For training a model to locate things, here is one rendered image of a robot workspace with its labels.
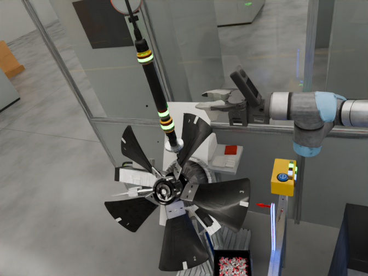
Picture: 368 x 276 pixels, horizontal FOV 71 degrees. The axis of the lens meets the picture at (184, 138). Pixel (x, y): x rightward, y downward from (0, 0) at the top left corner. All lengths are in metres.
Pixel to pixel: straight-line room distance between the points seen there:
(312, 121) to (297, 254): 1.69
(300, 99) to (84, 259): 2.39
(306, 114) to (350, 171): 1.24
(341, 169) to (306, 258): 0.77
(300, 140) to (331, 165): 1.12
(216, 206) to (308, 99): 0.58
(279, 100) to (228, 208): 0.53
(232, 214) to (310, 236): 1.39
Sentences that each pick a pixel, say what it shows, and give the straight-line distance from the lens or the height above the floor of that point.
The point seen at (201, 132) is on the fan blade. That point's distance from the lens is 1.06.
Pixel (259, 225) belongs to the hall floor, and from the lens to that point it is 2.42.
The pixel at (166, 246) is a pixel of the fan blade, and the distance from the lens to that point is 1.23.
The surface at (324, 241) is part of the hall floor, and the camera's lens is 2.41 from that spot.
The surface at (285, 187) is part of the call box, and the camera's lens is 1.32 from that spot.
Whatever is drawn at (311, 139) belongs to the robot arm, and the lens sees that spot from 0.77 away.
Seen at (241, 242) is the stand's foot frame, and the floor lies 0.08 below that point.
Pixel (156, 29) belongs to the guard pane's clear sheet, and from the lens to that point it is 1.61.
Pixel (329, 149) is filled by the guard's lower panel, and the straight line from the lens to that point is 1.79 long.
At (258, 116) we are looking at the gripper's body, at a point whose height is 1.62.
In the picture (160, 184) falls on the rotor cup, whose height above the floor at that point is 1.24.
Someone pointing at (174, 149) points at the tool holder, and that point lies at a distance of 0.94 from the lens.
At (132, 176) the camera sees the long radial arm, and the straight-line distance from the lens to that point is 1.43.
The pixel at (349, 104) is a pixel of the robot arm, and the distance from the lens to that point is 0.85.
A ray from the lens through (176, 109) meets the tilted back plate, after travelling 1.42.
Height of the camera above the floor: 2.06
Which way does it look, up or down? 38 degrees down
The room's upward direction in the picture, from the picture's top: 16 degrees counter-clockwise
